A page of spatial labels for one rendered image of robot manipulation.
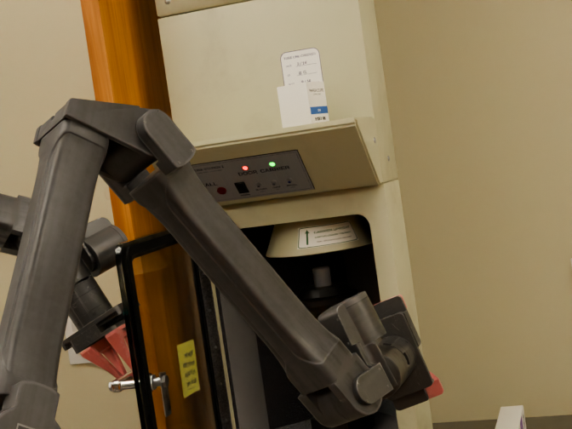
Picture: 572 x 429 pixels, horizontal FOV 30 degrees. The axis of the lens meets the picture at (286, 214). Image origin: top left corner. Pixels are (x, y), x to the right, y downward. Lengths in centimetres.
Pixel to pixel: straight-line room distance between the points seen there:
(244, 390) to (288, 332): 55
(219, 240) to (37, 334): 26
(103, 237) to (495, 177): 78
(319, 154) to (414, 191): 52
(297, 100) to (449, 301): 65
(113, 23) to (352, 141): 43
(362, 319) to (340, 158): 31
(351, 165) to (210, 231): 40
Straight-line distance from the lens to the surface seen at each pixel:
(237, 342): 173
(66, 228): 108
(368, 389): 124
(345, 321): 128
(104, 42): 163
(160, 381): 143
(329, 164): 153
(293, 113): 153
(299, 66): 161
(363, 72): 158
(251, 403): 177
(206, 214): 119
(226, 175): 157
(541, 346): 202
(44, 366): 102
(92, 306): 148
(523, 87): 198
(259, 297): 120
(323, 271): 171
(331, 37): 160
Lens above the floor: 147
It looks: 3 degrees down
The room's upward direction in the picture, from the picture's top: 8 degrees counter-clockwise
